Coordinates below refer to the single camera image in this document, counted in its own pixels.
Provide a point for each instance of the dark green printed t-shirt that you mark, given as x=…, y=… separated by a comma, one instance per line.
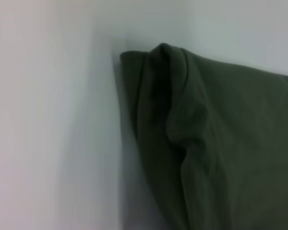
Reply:
x=218, y=143

